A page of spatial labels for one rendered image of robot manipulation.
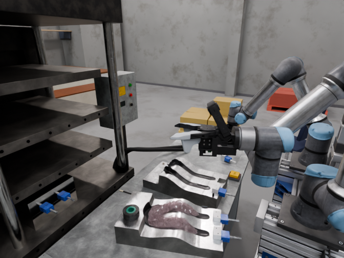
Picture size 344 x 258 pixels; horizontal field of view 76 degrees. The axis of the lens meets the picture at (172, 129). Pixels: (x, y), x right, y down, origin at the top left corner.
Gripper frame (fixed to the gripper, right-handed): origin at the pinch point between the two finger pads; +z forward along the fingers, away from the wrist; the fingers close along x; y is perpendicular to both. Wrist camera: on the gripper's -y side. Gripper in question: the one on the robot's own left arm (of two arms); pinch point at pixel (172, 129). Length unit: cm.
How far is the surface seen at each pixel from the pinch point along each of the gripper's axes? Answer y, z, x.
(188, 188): 50, -5, 54
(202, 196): 52, -14, 48
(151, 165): 54, 25, 91
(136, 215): 49, 19, 24
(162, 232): 55, 6, 20
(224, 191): 49, -26, 50
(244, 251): 133, -56, 99
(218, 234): 55, -20, 22
